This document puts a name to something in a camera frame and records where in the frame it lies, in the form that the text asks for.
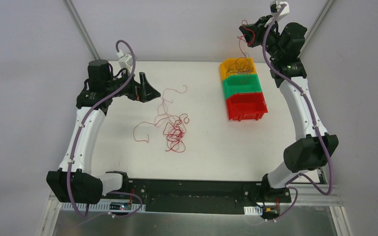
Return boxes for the yellow plastic bin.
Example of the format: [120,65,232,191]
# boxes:
[219,57,256,81]

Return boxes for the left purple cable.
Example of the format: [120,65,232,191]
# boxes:
[66,39,144,219]

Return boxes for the right circuit board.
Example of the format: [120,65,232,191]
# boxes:
[261,208,280,219]

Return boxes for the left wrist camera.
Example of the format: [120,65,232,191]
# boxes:
[116,50,133,77]

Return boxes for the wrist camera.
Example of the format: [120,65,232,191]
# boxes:
[265,0,290,27]
[116,50,133,77]

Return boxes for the red plastic bin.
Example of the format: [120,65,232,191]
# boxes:
[226,92,268,121]

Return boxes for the right white cable duct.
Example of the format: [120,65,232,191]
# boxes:
[244,206,263,216]

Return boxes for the green plastic bin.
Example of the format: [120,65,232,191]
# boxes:
[222,74,262,99]

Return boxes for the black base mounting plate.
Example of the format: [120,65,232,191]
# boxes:
[125,178,291,214]

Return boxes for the left circuit board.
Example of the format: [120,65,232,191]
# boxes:
[109,202,131,211]

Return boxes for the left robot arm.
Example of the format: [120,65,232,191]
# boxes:
[46,59,160,204]

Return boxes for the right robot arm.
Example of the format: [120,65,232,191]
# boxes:
[239,15,339,202]

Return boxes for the circuit board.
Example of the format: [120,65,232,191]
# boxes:
[261,208,280,219]
[109,202,131,211]

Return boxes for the aluminium frame rail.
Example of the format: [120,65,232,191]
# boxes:
[38,179,352,236]

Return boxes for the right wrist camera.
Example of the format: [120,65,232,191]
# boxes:
[265,0,290,27]

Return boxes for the red wires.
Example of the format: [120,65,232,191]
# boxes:
[132,85,190,154]

